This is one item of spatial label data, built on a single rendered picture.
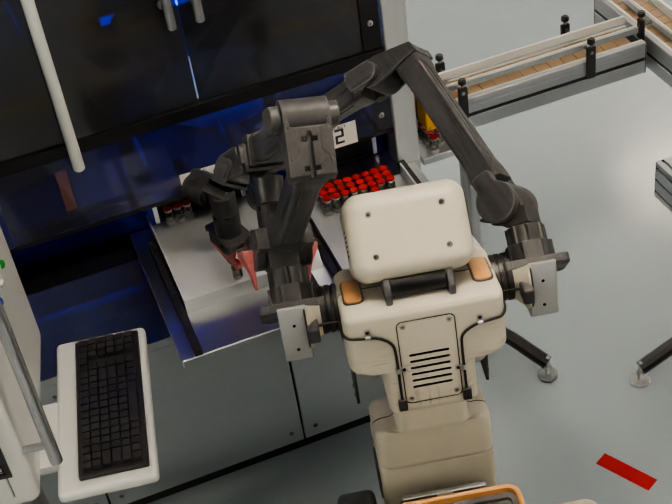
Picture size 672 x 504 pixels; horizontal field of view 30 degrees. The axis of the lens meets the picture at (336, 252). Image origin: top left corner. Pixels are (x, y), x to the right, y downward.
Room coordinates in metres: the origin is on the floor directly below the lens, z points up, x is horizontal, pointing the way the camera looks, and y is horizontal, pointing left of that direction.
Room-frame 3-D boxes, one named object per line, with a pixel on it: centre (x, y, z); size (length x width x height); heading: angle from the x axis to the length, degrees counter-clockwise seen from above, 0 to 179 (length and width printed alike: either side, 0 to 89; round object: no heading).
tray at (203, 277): (2.24, 0.26, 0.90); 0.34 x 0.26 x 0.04; 15
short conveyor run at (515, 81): (2.72, -0.52, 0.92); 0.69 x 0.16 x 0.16; 105
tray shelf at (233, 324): (2.22, 0.07, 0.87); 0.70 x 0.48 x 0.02; 105
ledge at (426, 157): (2.55, -0.29, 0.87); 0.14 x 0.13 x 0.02; 15
